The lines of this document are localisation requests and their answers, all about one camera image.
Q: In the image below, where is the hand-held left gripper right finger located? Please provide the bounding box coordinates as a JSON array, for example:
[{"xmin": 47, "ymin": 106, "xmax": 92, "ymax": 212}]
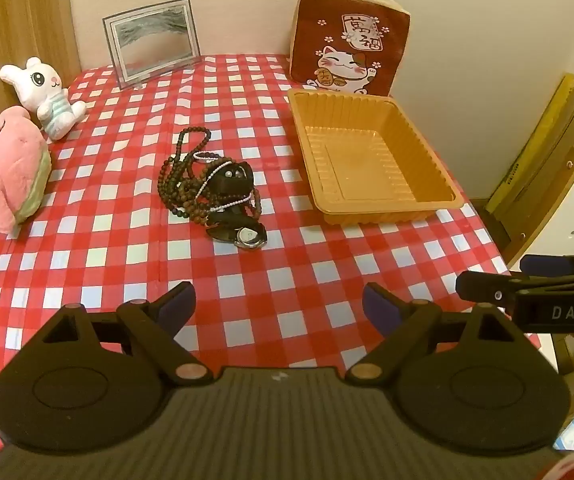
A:
[{"xmin": 344, "ymin": 282, "xmax": 523, "ymax": 386}]

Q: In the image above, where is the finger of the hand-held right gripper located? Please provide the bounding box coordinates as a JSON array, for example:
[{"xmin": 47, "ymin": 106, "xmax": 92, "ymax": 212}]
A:
[
  {"xmin": 456, "ymin": 270, "xmax": 533, "ymax": 307},
  {"xmin": 520, "ymin": 254, "xmax": 574, "ymax": 277}
]

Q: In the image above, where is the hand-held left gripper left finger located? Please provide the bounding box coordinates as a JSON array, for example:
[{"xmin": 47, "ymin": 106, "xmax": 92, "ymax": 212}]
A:
[{"xmin": 42, "ymin": 281, "xmax": 214, "ymax": 386}]

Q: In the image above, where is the silver wristwatch with black strap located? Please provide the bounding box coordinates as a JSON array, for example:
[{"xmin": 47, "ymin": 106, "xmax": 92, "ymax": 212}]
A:
[{"xmin": 206, "ymin": 210, "xmax": 269, "ymax": 250}]

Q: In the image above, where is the brown bead bracelet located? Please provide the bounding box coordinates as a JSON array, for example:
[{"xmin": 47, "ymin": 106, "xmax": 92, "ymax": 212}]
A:
[{"xmin": 176, "ymin": 150, "xmax": 264, "ymax": 223}]

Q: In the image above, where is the long dark bead necklace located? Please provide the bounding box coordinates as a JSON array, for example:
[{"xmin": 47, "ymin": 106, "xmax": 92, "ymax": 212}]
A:
[{"xmin": 158, "ymin": 127, "xmax": 214, "ymax": 219}]

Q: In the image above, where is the black glossy object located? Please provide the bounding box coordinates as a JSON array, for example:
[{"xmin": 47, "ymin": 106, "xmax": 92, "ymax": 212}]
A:
[{"xmin": 211, "ymin": 160, "xmax": 255, "ymax": 197}]

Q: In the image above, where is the white bead bracelet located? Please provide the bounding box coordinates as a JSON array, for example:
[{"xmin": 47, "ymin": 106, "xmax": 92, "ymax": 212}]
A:
[{"xmin": 191, "ymin": 151, "xmax": 254, "ymax": 212}]

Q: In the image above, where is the orange plastic tray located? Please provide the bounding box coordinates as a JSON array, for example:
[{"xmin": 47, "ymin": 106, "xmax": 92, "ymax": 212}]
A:
[{"xmin": 287, "ymin": 87, "xmax": 465, "ymax": 225}]

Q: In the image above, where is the red checked tablecloth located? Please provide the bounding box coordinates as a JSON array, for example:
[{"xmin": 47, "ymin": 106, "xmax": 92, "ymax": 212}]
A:
[{"xmin": 0, "ymin": 52, "xmax": 558, "ymax": 461}]

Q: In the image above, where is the pink plush toy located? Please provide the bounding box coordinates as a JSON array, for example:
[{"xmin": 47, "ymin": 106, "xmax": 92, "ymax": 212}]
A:
[{"xmin": 0, "ymin": 85, "xmax": 52, "ymax": 235}]

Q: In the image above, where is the white rabbit plush toy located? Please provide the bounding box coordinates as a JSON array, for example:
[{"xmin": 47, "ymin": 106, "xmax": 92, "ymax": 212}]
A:
[{"xmin": 0, "ymin": 56, "xmax": 88, "ymax": 142}]

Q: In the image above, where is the red lucky cat cushion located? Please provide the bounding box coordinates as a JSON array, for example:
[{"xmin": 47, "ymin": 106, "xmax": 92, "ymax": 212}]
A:
[{"xmin": 289, "ymin": 0, "xmax": 412, "ymax": 97}]

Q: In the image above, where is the wooden side panel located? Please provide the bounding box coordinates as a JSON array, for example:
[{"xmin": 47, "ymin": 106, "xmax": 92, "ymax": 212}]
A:
[{"xmin": 0, "ymin": 0, "xmax": 82, "ymax": 111}]

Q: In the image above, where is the wooden frame with screws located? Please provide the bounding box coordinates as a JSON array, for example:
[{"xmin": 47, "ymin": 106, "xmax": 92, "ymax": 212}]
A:
[{"xmin": 504, "ymin": 142, "xmax": 574, "ymax": 267}]

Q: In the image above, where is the clear sand picture frame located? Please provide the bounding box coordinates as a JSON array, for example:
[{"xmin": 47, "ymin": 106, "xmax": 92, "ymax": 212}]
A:
[{"xmin": 103, "ymin": 0, "xmax": 202, "ymax": 91}]

